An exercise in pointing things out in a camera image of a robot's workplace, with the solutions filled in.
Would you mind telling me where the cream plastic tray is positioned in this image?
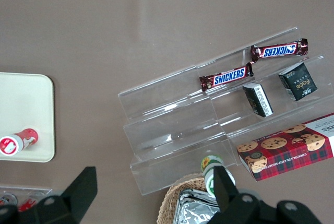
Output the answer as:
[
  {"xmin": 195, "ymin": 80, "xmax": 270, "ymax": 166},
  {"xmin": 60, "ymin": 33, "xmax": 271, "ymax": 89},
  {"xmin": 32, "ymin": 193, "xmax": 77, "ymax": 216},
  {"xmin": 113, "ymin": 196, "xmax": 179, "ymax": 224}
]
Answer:
[{"xmin": 0, "ymin": 72, "xmax": 56, "ymax": 163}]

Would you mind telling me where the small black carton white label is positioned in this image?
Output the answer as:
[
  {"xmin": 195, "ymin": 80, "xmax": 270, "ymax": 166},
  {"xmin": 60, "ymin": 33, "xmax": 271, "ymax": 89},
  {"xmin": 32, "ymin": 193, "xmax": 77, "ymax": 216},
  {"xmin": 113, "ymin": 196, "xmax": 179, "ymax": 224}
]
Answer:
[{"xmin": 242, "ymin": 82, "xmax": 274, "ymax": 117}]

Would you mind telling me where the clear acrylic stepped stand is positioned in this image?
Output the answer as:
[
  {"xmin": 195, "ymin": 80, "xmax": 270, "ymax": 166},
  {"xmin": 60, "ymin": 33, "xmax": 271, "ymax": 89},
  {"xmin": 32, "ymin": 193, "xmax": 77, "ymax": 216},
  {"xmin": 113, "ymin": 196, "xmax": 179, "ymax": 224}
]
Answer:
[
  {"xmin": 195, "ymin": 26, "xmax": 334, "ymax": 168},
  {"xmin": 117, "ymin": 65, "xmax": 236, "ymax": 196}
]

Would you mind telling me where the light tan wicker basket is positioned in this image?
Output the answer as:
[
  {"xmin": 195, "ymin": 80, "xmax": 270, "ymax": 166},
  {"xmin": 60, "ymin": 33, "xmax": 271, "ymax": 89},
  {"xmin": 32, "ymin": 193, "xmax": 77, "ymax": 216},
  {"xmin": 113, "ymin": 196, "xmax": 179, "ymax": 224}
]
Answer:
[{"xmin": 156, "ymin": 173, "xmax": 209, "ymax": 224}]

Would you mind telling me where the silver foil packet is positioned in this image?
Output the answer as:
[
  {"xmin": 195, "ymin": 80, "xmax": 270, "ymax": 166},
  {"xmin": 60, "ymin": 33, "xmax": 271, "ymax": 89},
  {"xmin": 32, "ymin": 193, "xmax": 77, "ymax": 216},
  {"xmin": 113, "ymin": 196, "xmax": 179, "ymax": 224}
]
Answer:
[{"xmin": 172, "ymin": 188, "xmax": 222, "ymax": 224}]

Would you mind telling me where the small black carton gold print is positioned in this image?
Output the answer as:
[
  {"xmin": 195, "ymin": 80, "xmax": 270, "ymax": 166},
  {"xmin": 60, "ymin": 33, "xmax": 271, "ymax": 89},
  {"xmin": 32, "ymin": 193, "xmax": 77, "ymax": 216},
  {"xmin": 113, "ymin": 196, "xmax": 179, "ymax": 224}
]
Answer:
[{"xmin": 278, "ymin": 62, "xmax": 318, "ymax": 101}]

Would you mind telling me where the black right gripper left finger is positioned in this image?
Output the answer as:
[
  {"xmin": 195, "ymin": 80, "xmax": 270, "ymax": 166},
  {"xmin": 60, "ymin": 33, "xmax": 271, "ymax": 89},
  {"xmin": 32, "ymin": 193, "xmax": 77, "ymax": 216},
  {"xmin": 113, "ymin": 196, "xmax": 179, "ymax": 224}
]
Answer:
[{"xmin": 0, "ymin": 166, "xmax": 98, "ymax": 224}]

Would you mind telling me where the red tartan cookie box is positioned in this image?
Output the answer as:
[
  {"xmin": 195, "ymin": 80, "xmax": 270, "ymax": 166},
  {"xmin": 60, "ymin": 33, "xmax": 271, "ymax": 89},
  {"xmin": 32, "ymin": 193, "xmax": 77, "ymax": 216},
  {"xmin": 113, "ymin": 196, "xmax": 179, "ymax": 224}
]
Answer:
[{"xmin": 236, "ymin": 113, "xmax": 334, "ymax": 182}]

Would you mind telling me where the red white drink bottle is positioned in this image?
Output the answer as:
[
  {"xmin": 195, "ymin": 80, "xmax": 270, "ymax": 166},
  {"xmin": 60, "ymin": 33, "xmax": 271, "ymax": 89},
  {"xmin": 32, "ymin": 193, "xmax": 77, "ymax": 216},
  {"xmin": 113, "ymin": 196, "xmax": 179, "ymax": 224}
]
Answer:
[{"xmin": 0, "ymin": 127, "xmax": 39, "ymax": 157}]

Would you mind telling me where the clear acrylic box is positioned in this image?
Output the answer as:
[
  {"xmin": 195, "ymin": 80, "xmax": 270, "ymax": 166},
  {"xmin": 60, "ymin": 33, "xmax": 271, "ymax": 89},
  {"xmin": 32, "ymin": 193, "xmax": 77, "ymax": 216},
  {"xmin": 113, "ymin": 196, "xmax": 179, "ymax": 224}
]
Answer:
[{"xmin": 0, "ymin": 185, "xmax": 53, "ymax": 209}]

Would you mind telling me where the Snickers chocolate bar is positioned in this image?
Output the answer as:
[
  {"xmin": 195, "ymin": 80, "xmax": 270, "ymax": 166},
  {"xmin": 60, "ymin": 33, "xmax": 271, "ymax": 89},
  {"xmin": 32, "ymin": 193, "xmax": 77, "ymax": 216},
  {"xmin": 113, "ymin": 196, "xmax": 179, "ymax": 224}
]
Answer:
[
  {"xmin": 250, "ymin": 38, "xmax": 308, "ymax": 63},
  {"xmin": 199, "ymin": 62, "xmax": 254, "ymax": 92}
]

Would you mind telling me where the green white small bottle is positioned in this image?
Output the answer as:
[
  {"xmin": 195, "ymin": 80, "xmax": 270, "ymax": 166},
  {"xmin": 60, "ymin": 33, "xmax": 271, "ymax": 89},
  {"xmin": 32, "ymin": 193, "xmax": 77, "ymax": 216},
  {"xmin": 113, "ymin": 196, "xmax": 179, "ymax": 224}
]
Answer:
[{"xmin": 200, "ymin": 155, "xmax": 236, "ymax": 199}]

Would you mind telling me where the red white drink can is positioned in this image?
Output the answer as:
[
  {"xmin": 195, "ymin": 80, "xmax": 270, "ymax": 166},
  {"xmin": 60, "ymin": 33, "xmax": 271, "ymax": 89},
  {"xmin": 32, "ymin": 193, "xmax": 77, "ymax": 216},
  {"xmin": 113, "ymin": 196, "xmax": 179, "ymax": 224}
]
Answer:
[
  {"xmin": 0, "ymin": 193, "xmax": 17, "ymax": 207},
  {"xmin": 17, "ymin": 192, "xmax": 46, "ymax": 212}
]

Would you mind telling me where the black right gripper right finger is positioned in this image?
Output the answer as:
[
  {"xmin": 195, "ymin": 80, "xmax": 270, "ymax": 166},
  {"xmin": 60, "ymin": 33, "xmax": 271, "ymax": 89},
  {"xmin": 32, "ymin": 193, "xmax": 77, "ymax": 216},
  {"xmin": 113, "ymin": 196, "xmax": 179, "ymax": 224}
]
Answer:
[{"xmin": 208, "ymin": 166, "xmax": 321, "ymax": 224}]

